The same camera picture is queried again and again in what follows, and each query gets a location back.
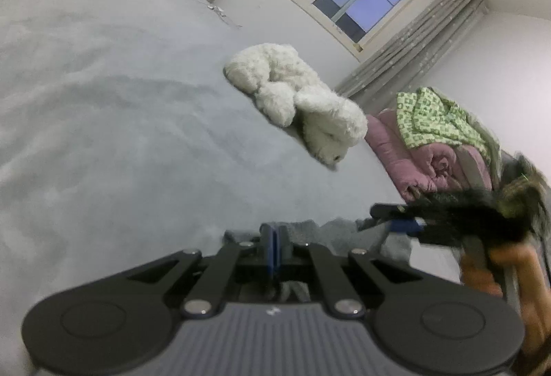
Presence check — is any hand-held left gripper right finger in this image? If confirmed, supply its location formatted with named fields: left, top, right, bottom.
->
left=278, top=223, right=425, bottom=318

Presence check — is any white plush dog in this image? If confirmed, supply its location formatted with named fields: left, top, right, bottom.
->
left=223, top=43, right=370, bottom=173

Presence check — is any green patterned blanket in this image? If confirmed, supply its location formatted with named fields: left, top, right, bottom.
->
left=396, top=87, right=491, bottom=163

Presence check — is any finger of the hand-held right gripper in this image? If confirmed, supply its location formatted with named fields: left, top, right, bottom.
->
left=386, top=220, right=425, bottom=236
left=370, top=204, right=416, bottom=219

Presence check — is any grey curtain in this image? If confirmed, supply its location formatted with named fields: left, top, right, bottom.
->
left=333, top=0, right=489, bottom=114

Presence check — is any pink pillow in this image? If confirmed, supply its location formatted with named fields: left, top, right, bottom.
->
left=456, top=145, right=496, bottom=189

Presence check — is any grey t-shirt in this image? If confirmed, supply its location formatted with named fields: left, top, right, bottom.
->
left=224, top=219, right=414, bottom=303

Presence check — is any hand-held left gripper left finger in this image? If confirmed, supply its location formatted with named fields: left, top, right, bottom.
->
left=125, top=223, right=276, bottom=318

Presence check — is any person's right hand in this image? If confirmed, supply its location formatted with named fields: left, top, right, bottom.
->
left=460, top=244, right=543, bottom=355

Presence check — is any pink folded quilt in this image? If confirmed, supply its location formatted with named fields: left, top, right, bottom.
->
left=365, top=109, right=493, bottom=202

